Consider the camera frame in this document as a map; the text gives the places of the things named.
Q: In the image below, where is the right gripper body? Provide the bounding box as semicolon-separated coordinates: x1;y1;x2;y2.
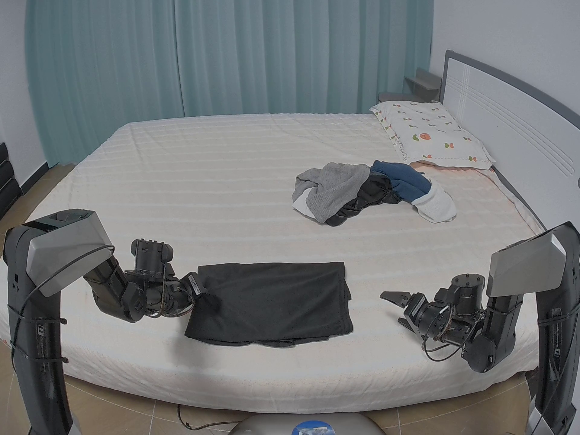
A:
405;293;438;335

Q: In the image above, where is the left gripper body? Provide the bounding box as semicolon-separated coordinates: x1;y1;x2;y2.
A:
181;273;209;299

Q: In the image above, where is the black T-shirt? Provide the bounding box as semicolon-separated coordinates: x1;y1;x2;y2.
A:
184;261;354;348

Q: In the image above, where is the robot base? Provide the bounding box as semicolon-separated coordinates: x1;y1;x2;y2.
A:
227;413;386;435

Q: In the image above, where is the bed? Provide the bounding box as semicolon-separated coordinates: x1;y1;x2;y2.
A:
0;49;580;415

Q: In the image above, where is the pile of clothes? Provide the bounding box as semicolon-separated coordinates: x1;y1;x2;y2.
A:
291;159;457;226

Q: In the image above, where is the white printed pillow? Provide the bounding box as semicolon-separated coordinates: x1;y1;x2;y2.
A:
369;100;495;170

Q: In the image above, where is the black chest of drawers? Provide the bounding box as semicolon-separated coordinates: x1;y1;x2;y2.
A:
0;142;23;221

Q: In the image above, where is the grey bedside table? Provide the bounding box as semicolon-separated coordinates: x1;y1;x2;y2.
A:
377;67;442;103

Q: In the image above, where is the blue-green curtain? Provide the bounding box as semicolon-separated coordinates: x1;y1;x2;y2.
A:
25;0;184;167
174;0;435;114

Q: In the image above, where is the black cable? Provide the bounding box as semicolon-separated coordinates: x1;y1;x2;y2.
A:
177;403;238;430

